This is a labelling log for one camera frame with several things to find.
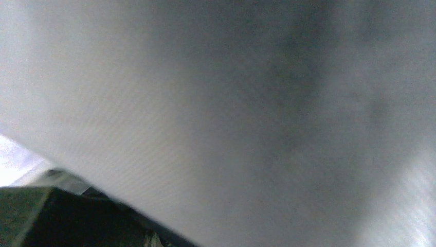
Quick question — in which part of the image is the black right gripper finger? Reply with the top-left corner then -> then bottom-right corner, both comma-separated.
1,187 -> 193,246

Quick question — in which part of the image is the black and lavender umbrella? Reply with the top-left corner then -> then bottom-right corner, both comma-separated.
1,1 -> 435,246

